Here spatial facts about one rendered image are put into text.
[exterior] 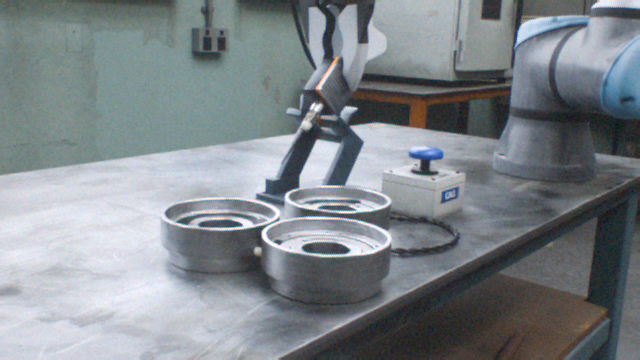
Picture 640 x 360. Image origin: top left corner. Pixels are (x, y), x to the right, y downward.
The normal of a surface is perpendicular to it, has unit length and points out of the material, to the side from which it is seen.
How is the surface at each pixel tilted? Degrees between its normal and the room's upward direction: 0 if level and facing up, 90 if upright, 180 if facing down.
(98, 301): 0
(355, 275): 90
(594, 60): 82
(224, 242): 90
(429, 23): 92
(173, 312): 0
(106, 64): 90
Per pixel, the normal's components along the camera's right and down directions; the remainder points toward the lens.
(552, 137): -0.16, -0.10
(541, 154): -0.39, -0.12
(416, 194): -0.64, 0.14
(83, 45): 0.77, 0.16
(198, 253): -0.22, 0.20
